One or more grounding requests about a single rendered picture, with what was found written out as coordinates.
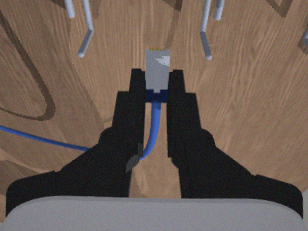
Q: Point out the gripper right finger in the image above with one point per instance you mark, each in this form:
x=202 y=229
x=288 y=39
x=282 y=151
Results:
x=212 y=174

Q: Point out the blue patch cable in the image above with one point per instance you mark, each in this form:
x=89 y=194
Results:
x=154 y=127

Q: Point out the white ethernet plug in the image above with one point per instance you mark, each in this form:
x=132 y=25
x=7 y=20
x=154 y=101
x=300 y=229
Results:
x=157 y=73

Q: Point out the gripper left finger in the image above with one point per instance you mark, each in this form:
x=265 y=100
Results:
x=105 y=169

